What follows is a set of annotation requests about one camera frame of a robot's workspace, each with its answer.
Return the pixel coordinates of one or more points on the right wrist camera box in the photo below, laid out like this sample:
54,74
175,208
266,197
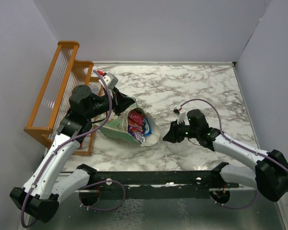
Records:
181,115

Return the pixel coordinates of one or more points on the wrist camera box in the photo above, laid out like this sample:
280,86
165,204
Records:
181,115
109,79

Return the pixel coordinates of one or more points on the red snack packet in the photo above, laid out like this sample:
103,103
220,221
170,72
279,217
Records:
136,117

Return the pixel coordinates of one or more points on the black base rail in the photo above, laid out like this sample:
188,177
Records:
152,185

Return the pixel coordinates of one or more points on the blue snack packet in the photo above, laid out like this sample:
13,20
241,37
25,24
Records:
146,127

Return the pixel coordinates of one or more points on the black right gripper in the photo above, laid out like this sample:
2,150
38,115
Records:
173,135

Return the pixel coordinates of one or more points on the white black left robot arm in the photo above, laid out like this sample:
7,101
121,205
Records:
41,195

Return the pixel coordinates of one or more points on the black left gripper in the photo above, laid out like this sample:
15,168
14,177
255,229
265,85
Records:
120,102

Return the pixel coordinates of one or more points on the wooden acrylic display rack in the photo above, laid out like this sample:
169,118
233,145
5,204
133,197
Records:
64,73

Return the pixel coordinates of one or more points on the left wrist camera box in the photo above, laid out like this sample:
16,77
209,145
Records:
109,79

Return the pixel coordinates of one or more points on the green illustrated paper bag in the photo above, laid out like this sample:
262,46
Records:
117,127

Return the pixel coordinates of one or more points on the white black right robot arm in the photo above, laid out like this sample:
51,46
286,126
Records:
265,171

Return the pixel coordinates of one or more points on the purple snack packet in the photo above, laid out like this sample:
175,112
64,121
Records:
137,132

